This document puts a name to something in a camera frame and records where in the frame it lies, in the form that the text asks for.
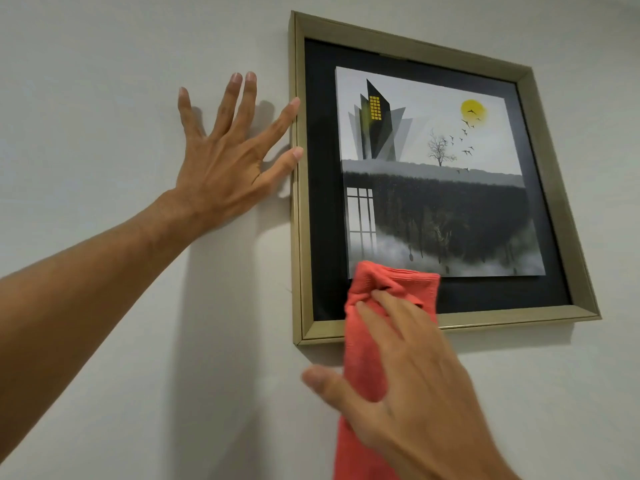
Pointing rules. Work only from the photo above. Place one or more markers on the person's right hand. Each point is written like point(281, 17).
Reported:
point(425, 404)

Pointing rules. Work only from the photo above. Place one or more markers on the person's left forearm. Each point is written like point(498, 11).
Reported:
point(85, 304)

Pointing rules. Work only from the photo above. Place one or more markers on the person's left little finger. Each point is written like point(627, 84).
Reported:
point(191, 114)

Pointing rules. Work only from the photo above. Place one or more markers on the person's right middle finger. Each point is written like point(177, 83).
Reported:
point(400, 319)

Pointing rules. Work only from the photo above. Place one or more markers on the person's left thumb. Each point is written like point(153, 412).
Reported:
point(280, 167)

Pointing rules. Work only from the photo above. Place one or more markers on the gold framed wall picture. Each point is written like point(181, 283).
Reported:
point(550, 194)

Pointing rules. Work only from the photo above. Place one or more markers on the red cleaning cloth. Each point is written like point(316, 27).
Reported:
point(362, 354)

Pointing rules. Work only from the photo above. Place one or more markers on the person's left middle finger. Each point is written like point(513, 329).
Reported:
point(245, 107)

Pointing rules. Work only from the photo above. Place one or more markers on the person's left hand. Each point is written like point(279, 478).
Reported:
point(220, 169)

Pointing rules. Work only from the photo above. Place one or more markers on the person's right thumb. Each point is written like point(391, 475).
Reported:
point(332, 392)

